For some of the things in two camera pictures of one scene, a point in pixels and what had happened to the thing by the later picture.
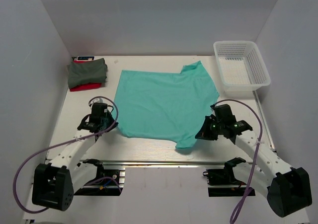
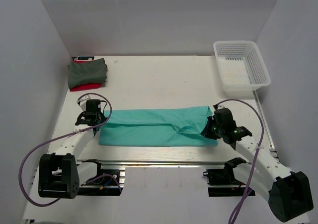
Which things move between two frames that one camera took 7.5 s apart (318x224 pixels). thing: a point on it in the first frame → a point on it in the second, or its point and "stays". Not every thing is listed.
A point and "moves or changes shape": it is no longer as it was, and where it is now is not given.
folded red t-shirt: [86, 86] stays
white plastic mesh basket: [241, 67] stays
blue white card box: [85, 58] stays
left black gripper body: [108, 121] → [102, 117]
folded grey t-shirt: [82, 73] stays
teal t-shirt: [169, 106] moves or changes shape
